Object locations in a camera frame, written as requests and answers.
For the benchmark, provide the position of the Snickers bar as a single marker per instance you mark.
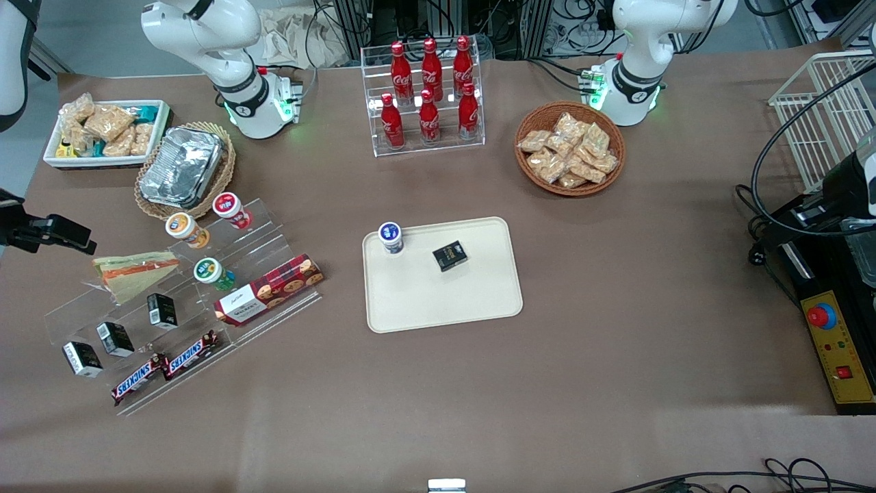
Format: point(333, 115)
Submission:
point(139, 378)
point(191, 354)

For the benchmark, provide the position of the red tartan shortbread box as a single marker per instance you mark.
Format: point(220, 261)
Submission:
point(268, 289)

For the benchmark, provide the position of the foil container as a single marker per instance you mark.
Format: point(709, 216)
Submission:
point(181, 168)

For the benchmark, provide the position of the orange lid cup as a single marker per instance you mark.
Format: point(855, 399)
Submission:
point(186, 231)

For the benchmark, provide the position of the crumpled beige cloth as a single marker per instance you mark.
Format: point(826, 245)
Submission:
point(294, 38)

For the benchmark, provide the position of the clear acrylic bottle rack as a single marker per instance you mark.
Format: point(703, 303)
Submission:
point(445, 147)

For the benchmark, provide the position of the aluminium frame rack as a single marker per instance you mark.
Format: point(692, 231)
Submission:
point(520, 27)

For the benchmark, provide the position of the clear acrylic stepped stand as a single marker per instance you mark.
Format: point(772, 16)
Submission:
point(267, 236)

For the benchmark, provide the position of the round wicker basket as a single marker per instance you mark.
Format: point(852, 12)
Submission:
point(540, 116)

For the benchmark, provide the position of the blue lid cup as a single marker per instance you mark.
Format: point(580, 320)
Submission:
point(391, 237)

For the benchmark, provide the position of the black control box yellow panel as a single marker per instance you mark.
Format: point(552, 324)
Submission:
point(838, 363)

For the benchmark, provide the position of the teal snack packet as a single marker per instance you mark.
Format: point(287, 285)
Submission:
point(142, 111)

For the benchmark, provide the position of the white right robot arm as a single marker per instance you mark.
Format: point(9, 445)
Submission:
point(233, 68)

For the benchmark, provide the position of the triangle sandwich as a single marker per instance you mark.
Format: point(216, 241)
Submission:
point(133, 274)

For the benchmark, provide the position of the beige plastic tray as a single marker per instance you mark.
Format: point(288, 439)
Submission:
point(438, 301)

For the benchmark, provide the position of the red emergency stop button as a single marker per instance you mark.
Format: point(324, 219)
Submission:
point(821, 316)

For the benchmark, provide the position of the small black box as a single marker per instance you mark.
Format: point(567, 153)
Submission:
point(449, 255)
point(162, 310)
point(115, 338)
point(82, 358)

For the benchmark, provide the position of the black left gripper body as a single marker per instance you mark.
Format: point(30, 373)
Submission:
point(841, 185)

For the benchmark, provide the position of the red Coca-Cola bottle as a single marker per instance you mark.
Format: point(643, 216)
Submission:
point(468, 113)
point(401, 72)
point(391, 123)
point(429, 118)
point(431, 68)
point(462, 65)

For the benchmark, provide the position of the oval wicker basket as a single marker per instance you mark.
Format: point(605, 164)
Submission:
point(229, 164)

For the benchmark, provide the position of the clear-wrapped snack pack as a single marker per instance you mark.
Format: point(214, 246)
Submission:
point(120, 145)
point(569, 127)
point(79, 140)
point(572, 180)
point(604, 163)
point(142, 139)
point(76, 109)
point(597, 139)
point(586, 169)
point(559, 145)
point(546, 166)
point(108, 122)
point(534, 140)

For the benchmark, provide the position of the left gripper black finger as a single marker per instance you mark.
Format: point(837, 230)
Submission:
point(801, 233)
point(814, 207)

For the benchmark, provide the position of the white rectangular bin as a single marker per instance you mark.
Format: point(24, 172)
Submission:
point(163, 127)

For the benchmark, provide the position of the red lid cup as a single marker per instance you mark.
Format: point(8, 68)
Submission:
point(231, 209)

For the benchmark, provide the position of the green lid cup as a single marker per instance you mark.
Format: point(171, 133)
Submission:
point(213, 272)

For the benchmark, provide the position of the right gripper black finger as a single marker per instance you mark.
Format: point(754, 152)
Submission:
point(10, 212)
point(58, 233)

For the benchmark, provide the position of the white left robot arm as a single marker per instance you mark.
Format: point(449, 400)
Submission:
point(643, 61)

